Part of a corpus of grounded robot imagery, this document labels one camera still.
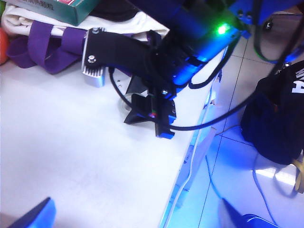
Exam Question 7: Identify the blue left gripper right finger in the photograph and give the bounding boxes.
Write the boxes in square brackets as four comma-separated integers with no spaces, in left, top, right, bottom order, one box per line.
[220,197,283,228]

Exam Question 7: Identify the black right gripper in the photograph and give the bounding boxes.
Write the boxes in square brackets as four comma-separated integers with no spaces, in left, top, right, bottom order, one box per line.
[123,30,207,140]

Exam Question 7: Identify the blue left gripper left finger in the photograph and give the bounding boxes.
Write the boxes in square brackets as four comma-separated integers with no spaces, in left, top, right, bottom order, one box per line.
[0,197,57,228]

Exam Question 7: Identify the black round object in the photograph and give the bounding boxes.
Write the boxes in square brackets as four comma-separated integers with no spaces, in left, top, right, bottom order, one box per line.
[90,0,143,21]

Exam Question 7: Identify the black backpack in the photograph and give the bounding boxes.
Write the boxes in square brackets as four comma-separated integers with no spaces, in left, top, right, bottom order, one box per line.
[239,61,304,166]

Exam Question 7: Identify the teal cardboard box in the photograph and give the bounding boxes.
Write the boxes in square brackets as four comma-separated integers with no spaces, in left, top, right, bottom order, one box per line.
[4,0,102,27]

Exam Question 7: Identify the orange fruit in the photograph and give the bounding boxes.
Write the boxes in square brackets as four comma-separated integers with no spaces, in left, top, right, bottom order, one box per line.
[0,28,10,66]

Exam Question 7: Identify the black camera bracket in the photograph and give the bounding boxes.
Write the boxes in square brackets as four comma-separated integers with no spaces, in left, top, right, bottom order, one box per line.
[84,29,155,79]

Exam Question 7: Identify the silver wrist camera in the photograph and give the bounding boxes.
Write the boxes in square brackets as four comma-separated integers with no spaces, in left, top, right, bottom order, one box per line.
[82,27,107,88]

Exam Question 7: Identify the white tote bag purple straps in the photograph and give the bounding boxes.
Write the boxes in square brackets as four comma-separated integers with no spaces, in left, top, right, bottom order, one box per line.
[2,4,171,76]

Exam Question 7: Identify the thin dark cable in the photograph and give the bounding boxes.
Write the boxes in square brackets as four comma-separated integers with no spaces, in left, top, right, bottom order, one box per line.
[251,0,293,64]

